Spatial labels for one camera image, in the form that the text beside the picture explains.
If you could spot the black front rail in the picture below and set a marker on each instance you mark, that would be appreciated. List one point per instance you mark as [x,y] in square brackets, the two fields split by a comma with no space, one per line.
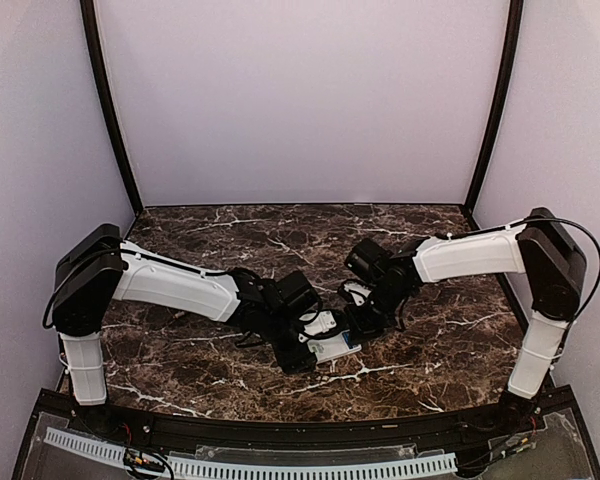
[183,433]

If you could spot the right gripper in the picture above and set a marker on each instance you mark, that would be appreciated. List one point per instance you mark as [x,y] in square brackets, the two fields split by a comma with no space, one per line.
[360,330]

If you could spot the right black frame post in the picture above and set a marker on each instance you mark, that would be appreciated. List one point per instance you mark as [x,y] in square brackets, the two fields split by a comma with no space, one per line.
[504,74]

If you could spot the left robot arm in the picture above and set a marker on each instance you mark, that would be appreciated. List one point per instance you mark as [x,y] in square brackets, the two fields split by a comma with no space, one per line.
[103,267]

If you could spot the left black frame post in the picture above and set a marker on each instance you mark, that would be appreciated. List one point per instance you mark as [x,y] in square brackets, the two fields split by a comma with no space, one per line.
[108,109]

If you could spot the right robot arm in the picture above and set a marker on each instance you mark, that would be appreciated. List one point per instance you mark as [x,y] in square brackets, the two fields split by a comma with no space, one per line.
[538,247]

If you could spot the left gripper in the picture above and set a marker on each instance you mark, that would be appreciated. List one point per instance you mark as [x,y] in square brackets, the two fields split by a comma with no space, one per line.
[297,362]

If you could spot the white cable duct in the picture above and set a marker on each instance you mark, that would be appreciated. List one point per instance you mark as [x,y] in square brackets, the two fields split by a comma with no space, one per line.
[181,467]

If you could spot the white remote control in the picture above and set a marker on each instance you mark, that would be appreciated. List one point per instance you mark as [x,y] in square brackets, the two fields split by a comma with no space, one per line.
[332,348]

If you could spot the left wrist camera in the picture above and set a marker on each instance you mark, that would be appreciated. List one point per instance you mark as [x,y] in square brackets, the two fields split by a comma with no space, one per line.
[321,325]

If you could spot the blue battery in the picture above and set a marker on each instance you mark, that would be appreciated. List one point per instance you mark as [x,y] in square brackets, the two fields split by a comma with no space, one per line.
[347,339]

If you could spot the black frame post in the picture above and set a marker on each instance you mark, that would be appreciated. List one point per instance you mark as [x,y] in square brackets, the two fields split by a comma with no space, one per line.
[504,74]
[108,109]

